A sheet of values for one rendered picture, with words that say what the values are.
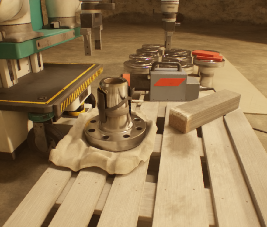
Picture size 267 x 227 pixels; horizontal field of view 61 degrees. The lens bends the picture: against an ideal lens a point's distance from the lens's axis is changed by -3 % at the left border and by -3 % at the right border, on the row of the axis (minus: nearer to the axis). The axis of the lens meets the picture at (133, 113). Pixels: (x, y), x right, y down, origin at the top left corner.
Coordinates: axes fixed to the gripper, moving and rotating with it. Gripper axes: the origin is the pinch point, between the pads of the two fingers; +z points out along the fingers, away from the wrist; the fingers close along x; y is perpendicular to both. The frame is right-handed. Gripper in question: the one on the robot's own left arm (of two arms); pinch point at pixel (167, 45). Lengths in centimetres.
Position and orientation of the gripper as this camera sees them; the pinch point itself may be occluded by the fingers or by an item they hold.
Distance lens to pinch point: 135.3
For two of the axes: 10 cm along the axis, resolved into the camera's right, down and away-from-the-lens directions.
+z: 0.0, 9.0, 4.3
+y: 10.0, 0.0, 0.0
